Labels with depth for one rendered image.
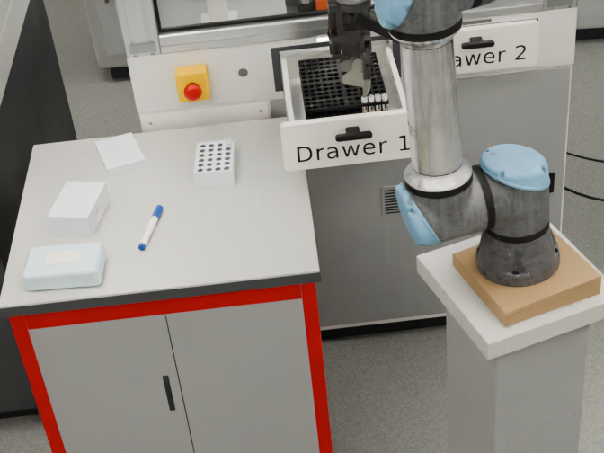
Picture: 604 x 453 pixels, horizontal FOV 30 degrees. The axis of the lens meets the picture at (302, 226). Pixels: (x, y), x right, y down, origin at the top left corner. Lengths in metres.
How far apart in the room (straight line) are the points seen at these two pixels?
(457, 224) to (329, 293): 1.09
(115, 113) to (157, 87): 1.68
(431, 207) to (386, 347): 1.23
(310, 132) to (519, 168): 0.52
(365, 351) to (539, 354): 1.02
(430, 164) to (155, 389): 0.82
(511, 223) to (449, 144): 0.21
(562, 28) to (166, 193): 0.97
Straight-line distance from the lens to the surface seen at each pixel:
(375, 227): 2.87
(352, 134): 2.26
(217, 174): 2.41
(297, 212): 2.32
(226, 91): 2.62
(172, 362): 2.32
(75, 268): 2.20
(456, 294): 2.09
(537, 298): 2.03
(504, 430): 2.24
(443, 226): 1.93
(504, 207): 1.96
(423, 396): 2.96
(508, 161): 1.97
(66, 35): 4.94
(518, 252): 2.03
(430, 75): 1.79
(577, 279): 2.07
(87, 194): 2.38
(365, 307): 3.03
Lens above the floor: 2.12
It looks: 37 degrees down
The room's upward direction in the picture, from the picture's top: 6 degrees counter-clockwise
